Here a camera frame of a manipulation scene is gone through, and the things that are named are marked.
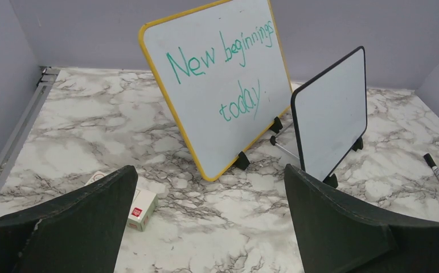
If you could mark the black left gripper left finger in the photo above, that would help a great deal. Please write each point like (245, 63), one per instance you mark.
(80, 231)

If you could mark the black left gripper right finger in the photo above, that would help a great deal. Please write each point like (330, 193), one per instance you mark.
(337, 232)

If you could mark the black framed whiteboard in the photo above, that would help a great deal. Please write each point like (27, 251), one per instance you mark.
(330, 114)

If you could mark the yellow framed whiteboard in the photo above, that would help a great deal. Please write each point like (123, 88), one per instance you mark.
(223, 74)

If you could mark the black small-board stand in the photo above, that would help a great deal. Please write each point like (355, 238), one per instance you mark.
(332, 179)

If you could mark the small green white box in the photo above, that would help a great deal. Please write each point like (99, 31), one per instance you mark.
(141, 209)

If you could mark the aluminium side rail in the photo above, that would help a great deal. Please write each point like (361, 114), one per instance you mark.
(15, 142)

